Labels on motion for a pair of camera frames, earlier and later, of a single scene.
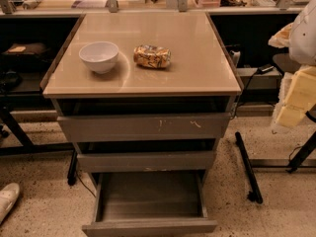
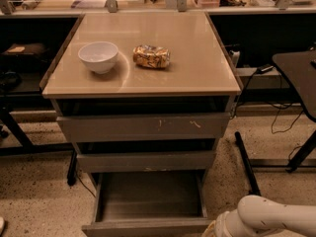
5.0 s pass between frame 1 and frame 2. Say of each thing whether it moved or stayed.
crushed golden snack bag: stayed
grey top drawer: stayed
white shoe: moved
